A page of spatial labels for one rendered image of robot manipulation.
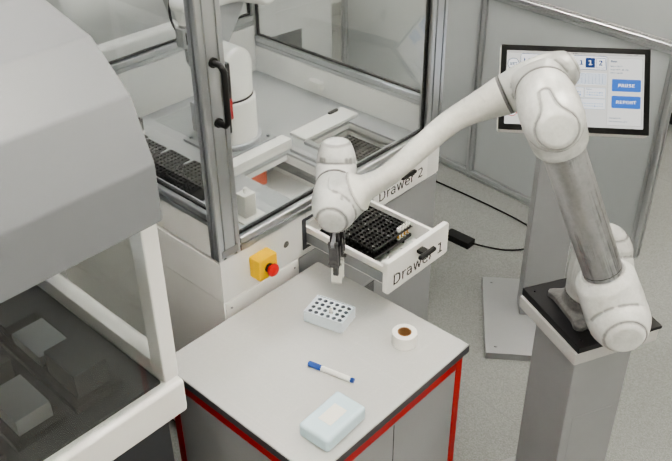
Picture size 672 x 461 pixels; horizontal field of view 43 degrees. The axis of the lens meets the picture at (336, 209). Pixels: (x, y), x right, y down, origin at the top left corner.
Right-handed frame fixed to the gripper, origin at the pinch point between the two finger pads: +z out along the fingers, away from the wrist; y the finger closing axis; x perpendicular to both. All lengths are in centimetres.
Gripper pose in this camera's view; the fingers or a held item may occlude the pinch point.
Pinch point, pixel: (337, 270)
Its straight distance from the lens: 240.0
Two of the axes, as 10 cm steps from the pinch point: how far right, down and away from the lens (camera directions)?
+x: -9.8, -1.1, 1.8
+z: 0.1, 8.4, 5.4
